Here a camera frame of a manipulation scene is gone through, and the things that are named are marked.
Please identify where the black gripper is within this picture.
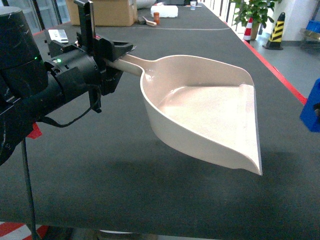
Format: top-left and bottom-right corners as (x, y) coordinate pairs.
(44, 40), (136, 101)

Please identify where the beige plastic dustpan tray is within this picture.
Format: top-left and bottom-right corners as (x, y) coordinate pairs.
(107, 54), (263, 175)

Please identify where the blue plastic jug part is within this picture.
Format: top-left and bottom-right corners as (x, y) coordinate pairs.
(300, 78), (320, 133)

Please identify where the paper cup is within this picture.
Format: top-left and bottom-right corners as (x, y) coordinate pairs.
(190, 1), (197, 11)

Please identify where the black cable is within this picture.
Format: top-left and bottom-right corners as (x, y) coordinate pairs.
(21, 84), (103, 240)

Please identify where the black yellow striped bollard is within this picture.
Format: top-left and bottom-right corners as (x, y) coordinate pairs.
(263, 12), (286, 51)

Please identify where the white foam block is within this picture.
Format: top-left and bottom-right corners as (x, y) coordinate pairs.
(150, 5), (179, 18)

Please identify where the wooden handled brush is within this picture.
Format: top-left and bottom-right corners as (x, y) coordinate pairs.
(142, 16), (157, 27)

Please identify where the cardboard box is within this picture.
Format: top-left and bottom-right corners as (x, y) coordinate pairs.
(66, 0), (138, 27)

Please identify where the red white traffic cone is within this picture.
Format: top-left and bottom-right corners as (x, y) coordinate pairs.
(243, 17), (253, 43)

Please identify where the green potted plant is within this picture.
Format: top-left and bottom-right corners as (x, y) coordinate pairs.
(230, 0), (281, 40)

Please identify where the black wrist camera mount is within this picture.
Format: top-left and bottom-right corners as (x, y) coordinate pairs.
(73, 0), (96, 52)

